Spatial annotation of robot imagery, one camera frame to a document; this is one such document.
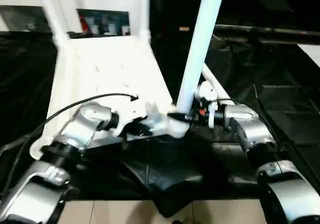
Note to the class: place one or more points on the white plastic table leg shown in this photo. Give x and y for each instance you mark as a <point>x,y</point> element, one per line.
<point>200,34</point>
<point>53,17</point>
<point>145,9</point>
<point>215,81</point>

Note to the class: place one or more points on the white plastic table top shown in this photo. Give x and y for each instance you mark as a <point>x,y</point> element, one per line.
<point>100,67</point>

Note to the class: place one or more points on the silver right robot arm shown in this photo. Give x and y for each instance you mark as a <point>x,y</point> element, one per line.
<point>250,124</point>

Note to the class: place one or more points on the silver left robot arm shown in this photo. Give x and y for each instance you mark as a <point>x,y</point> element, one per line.
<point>82,121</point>

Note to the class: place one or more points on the black mat cover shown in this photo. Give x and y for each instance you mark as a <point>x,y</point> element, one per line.
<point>275,84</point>

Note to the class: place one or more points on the small brass fitting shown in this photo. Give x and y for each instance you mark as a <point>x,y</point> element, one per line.
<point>184,29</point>

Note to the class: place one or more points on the long black rod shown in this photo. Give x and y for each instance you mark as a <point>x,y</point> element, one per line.
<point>262,30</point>

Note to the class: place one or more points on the red item behind glass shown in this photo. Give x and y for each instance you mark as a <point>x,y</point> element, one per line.
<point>82,22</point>

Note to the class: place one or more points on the white flat board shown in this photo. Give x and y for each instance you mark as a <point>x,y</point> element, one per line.
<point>311,54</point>

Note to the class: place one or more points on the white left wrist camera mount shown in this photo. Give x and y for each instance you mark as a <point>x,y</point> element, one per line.
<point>130,109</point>

